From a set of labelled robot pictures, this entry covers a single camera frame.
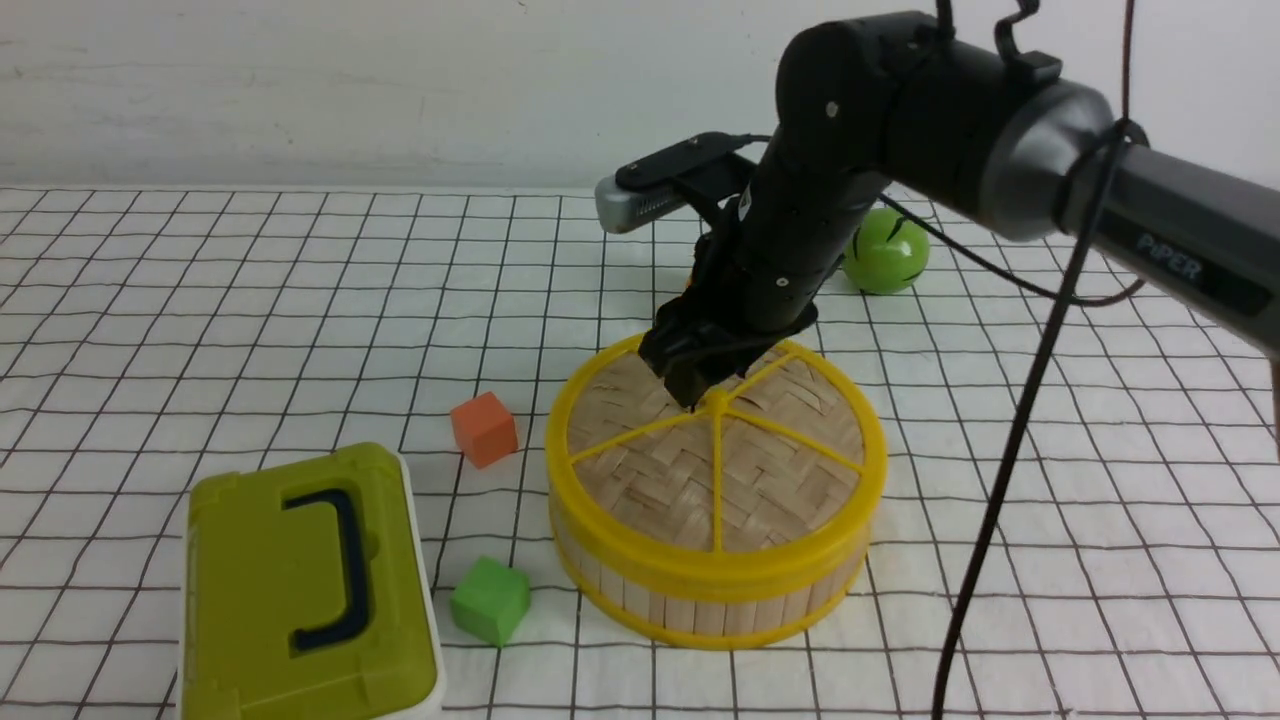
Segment green foam cube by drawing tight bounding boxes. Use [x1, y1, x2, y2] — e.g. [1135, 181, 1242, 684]
[451, 556, 532, 648]

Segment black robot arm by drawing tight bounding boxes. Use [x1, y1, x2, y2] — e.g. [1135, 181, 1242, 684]
[596, 10, 1279, 409]

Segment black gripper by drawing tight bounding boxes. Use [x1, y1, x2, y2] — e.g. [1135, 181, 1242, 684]
[637, 170, 851, 409]

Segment green lidded plastic box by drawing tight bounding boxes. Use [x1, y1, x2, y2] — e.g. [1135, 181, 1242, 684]
[175, 442, 445, 719]

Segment green toy apple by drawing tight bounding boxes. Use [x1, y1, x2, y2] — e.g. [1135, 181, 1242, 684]
[844, 208, 931, 296]

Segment black cable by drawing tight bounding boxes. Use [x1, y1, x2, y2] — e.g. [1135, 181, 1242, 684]
[881, 0, 1151, 720]

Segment yellow rimmed bamboo steamer lid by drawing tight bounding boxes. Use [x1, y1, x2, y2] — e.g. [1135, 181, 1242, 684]
[545, 337, 888, 553]

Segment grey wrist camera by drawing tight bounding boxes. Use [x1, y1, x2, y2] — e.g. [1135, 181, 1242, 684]
[595, 131, 771, 234]

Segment bamboo steamer basket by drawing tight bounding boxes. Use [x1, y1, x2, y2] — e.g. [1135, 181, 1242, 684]
[548, 492, 881, 651]

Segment orange foam cube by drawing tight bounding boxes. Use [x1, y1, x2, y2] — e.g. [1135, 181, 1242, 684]
[451, 392, 520, 469]

